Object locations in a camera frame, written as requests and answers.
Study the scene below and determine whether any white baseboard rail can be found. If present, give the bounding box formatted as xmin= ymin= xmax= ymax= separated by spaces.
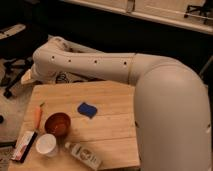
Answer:
xmin=48 ymin=36 xmax=99 ymax=53

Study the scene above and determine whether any blue sponge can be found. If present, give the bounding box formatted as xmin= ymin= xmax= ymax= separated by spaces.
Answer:
xmin=77 ymin=102 xmax=97 ymax=118

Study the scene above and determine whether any white ceramic cup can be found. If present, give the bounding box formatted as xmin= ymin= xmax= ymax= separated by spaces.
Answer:
xmin=35 ymin=134 xmax=58 ymax=157

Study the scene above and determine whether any white plastic bottle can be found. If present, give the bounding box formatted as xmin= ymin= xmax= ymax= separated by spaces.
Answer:
xmin=64 ymin=142 xmax=102 ymax=171

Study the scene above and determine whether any black cable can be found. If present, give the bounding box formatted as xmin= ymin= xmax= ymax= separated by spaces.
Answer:
xmin=54 ymin=73 xmax=101 ymax=84

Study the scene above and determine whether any red white box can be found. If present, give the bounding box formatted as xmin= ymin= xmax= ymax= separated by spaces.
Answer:
xmin=11 ymin=131 xmax=37 ymax=163

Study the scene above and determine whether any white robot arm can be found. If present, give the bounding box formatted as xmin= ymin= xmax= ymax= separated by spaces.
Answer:
xmin=21 ymin=36 xmax=213 ymax=171

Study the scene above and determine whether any brown ceramic bowl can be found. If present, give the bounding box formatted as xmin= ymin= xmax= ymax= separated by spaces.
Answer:
xmin=44 ymin=112 xmax=71 ymax=137

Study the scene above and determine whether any orange carrot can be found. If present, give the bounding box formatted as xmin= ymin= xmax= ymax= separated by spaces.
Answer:
xmin=34 ymin=102 xmax=45 ymax=130

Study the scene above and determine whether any black office chair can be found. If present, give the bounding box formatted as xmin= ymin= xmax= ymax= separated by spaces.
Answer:
xmin=0 ymin=23 xmax=48 ymax=98

